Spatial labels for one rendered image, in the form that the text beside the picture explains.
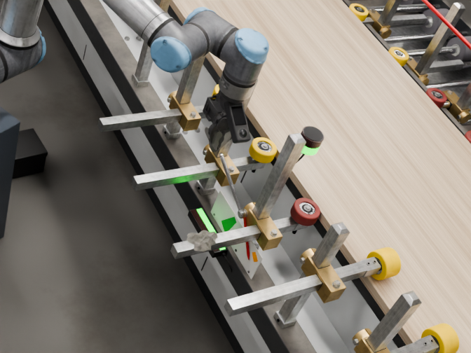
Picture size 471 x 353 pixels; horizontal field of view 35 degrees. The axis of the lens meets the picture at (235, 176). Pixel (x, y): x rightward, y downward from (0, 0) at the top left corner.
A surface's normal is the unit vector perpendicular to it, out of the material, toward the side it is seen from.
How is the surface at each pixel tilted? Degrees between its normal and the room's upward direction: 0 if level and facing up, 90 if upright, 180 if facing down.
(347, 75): 0
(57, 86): 0
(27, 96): 0
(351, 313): 90
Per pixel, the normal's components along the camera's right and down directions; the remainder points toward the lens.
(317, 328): 0.29, -0.68
